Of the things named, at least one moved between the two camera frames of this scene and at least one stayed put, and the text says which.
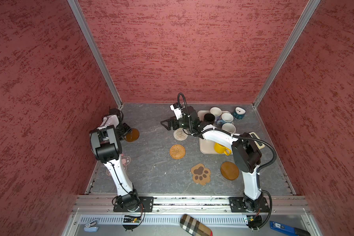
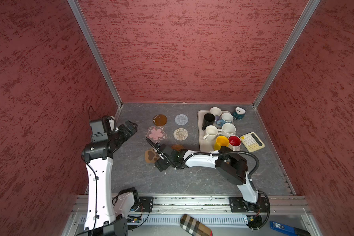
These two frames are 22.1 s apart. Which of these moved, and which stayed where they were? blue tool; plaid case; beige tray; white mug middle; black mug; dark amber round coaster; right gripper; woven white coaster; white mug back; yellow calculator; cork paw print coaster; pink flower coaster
Moved: dark amber round coaster; pink flower coaster; right gripper; cork paw print coaster
Stayed: beige tray; white mug middle; black mug; woven white coaster; blue tool; white mug back; yellow calculator; plaid case
